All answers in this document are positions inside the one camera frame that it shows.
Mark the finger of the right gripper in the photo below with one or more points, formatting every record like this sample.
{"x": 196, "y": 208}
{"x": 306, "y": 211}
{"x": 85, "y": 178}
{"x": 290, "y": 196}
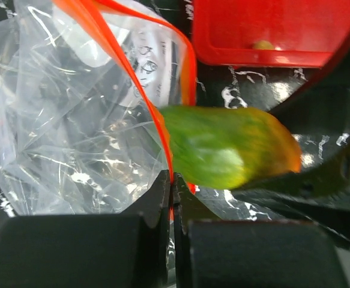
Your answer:
{"x": 320, "y": 194}

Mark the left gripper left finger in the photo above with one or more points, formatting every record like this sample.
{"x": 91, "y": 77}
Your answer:
{"x": 128, "y": 249}

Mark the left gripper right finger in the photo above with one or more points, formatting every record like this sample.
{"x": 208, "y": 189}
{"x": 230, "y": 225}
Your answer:
{"x": 210, "y": 252}

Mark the orange green toy mango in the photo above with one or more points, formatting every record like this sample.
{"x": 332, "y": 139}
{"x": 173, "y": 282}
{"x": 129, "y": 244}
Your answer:
{"x": 222, "y": 148}

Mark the yellow toy lemon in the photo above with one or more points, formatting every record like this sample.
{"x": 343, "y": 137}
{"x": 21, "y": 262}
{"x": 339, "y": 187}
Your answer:
{"x": 263, "y": 45}

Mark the orange zip top bag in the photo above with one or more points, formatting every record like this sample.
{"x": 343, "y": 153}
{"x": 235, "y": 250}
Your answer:
{"x": 81, "y": 84}

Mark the red plastic tray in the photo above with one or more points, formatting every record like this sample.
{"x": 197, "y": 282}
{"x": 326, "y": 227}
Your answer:
{"x": 304, "y": 33}

